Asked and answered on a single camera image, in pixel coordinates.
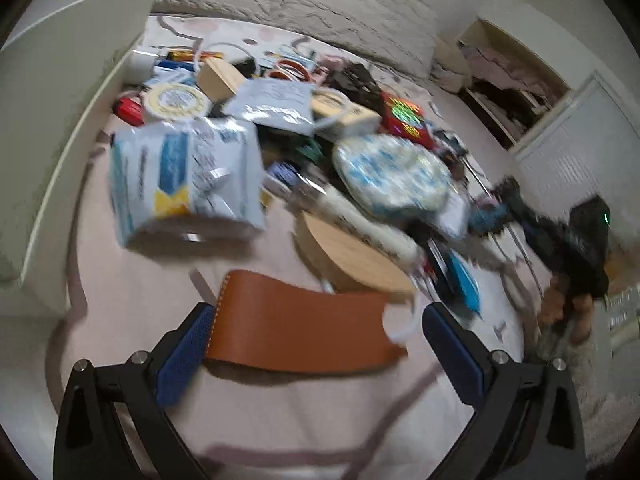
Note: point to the closet shelf niche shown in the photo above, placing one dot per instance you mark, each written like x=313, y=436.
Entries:
x=510, y=95

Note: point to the blue white box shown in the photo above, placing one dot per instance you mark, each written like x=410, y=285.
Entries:
x=172, y=72

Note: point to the person's right hand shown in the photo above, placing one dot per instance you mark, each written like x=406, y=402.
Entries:
x=570, y=310

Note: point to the green plastic item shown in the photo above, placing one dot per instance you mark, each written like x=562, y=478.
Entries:
x=310, y=150

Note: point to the white net scrubber ball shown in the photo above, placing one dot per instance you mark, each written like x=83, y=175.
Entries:
x=370, y=232

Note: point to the brown hair claw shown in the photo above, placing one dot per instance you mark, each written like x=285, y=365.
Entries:
x=357, y=80

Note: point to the pale blue sachet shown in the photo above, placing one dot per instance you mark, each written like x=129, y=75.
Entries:
x=275, y=105

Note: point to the curved wooden piece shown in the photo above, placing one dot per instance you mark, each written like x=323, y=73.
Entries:
x=350, y=260

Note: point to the beige plush cushion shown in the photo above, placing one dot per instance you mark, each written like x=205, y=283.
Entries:
x=450, y=65

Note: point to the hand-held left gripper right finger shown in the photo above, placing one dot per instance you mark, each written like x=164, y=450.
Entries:
x=452, y=355

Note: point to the red cigarette box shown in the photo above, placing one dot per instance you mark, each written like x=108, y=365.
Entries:
x=405, y=117

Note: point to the brown leather piece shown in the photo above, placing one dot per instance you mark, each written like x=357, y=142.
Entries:
x=300, y=330

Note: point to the white card packet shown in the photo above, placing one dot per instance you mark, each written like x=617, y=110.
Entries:
x=452, y=215

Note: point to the small white bottle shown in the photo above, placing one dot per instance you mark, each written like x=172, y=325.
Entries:
x=142, y=60

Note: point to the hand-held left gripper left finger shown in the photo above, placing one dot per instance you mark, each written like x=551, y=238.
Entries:
x=185, y=355

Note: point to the white louvre door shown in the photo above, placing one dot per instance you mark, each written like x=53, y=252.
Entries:
x=575, y=135

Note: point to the cream soap box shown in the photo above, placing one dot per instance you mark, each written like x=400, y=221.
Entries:
x=345, y=112

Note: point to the floral embroidered pouch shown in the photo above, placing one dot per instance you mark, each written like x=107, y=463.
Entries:
x=390, y=175

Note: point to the blue wet wipe pack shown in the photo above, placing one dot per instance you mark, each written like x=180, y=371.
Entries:
x=462, y=280

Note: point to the cream round tape measure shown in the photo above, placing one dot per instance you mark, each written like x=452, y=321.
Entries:
x=172, y=100

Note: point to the large blue white pouch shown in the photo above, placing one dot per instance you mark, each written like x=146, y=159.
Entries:
x=185, y=180

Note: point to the dark blue crochet item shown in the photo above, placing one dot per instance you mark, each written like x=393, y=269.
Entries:
x=495, y=210

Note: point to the wooden block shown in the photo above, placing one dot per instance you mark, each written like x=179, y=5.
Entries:
x=220, y=77

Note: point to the white cardboard box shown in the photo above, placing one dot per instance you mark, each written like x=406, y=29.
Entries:
x=60, y=110

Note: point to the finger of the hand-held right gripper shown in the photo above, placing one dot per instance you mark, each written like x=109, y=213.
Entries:
x=545, y=240

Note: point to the pink clothes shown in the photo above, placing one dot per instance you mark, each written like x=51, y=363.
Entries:
x=500, y=65

